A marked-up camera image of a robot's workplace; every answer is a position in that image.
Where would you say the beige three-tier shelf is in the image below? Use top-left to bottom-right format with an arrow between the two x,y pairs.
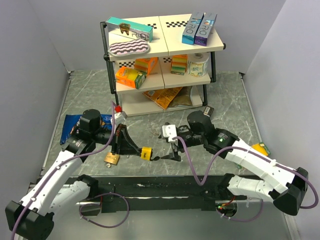
100,14 -> 226,117

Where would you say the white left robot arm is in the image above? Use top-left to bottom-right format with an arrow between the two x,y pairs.
5,105 -> 141,240

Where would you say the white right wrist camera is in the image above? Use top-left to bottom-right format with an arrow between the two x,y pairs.
161,124 -> 178,145

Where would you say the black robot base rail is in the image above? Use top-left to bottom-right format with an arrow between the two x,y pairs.
94,173 -> 234,213

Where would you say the toilet paper roll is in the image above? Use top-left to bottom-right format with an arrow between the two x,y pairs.
186,52 -> 210,78

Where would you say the blue Doritos chip bag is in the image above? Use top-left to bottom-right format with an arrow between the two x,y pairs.
59,114 -> 112,145

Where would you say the large brass padlock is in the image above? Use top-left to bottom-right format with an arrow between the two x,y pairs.
104,152 -> 120,168

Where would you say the orange sponge pack on table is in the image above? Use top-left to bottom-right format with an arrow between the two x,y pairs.
251,141 -> 271,156

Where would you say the purple toothpaste box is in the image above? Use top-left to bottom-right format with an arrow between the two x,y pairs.
194,12 -> 217,47

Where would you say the colourful sponge stack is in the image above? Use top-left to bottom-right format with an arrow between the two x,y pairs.
170,54 -> 188,75

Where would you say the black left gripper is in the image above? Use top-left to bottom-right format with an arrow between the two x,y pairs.
91,122 -> 141,155

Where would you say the small brass padlock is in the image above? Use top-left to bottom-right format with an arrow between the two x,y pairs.
149,128 -> 160,137

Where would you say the orange sponge box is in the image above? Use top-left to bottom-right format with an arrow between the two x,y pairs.
134,57 -> 158,76
115,66 -> 146,89

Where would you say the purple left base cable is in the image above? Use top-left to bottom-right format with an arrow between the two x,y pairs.
78,192 -> 131,229

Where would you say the orange sponge box front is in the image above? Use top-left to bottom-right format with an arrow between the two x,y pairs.
115,66 -> 146,89

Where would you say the teal toothpaste box lying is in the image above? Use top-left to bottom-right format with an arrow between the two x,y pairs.
106,17 -> 153,43

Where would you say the orange sponge box rear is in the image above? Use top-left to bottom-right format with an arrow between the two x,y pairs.
134,57 -> 158,76

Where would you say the blue toothpaste box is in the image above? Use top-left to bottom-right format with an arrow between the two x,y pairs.
181,11 -> 205,45

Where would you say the orange snack packet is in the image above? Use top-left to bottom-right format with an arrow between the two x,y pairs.
142,87 -> 183,110

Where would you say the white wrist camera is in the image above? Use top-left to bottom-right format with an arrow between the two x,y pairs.
114,105 -> 128,121
161,124 -> 178,145

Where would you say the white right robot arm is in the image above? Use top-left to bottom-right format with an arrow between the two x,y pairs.
161,111 -> 309,216

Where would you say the brown seed bag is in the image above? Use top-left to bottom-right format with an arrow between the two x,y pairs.
169,86 -> 193,108

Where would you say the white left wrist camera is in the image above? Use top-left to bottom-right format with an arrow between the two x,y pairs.
114,105 -> 128,121

